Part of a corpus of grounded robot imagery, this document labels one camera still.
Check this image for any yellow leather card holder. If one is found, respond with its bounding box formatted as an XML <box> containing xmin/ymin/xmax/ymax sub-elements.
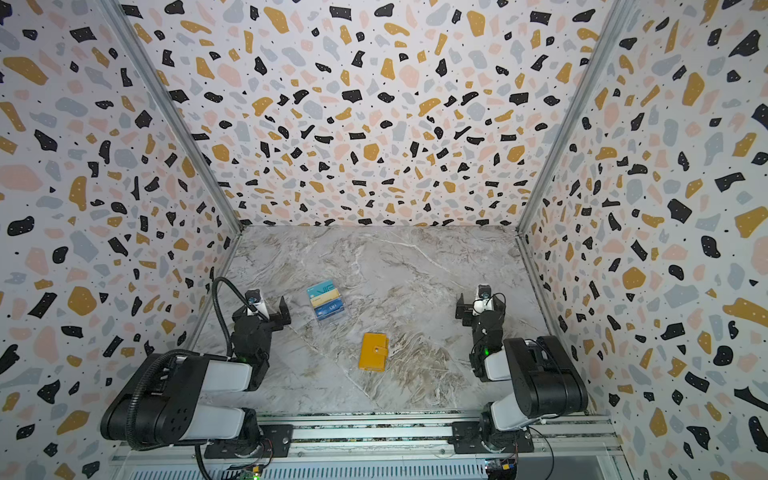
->
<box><xmin>358</xmin><ymin>332</ymin><xmax>389</xmax><ymax>372</ymax></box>

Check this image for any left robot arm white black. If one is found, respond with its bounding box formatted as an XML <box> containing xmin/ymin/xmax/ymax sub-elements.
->
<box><xmin>100</xmin><ymin>292</ymin><xmax>293</xmax><ymax>459</ymax></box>

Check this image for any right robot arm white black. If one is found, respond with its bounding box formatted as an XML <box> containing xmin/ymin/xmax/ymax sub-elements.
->
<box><xmin>450</xmin><ymin>284</ymin><xmax>588</xmax><ymax>454</ymax></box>

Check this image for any teal VIP card in stand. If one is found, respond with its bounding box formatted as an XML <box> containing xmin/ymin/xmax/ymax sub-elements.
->
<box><xmin>307</xmin><ymin>280</ymin><xmax>335</xmax><ymax>298</ymax></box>

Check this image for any blue VIP card in stand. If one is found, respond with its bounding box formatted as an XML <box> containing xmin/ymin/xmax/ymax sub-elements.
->
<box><xmin>314</xmin><ymin>298</ymin><xmax>344</xmax><ymax>320</ymax></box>

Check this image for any gold card in stand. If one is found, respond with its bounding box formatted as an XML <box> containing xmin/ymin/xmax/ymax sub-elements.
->
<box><xmin>310</xmin><ymin>288</ymin><xmax>340</xmax><ymax>308</ymax></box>

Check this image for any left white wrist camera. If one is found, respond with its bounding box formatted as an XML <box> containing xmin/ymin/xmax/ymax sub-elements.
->
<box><xmin>245</xmin><ymin>289</ymin><xmax>269</xmax><ymax>319</ymax></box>

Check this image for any right thin black cable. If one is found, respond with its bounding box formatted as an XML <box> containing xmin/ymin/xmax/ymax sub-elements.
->
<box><xmin>527</xmin><ymin>425</ymin><xmax>556</xmax><ymax>480</ymax></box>

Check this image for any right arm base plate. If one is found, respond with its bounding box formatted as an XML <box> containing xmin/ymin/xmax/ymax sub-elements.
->
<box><xmin>448</xmin><ymin>421</ymin><xmax>534</xmax><ymax>455</ymax></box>

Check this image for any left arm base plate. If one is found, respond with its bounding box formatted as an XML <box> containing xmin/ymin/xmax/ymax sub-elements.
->
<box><xmin>203</xmin><ymin>424</ymin><xmax>294</xmax><ymax>462</ymax></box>

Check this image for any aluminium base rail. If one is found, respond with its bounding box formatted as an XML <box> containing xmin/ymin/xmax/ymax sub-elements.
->
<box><xmin>110</xmin><ymin>410</ymin><xmax>625</xmax><ymax>466</ymax></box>

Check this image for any white perforated cable duct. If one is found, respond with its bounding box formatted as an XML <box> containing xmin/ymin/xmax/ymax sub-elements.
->
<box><xmin>128</xmin><ymin>460</ymin><xmax>490</xmax><ymax>480</ymax></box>

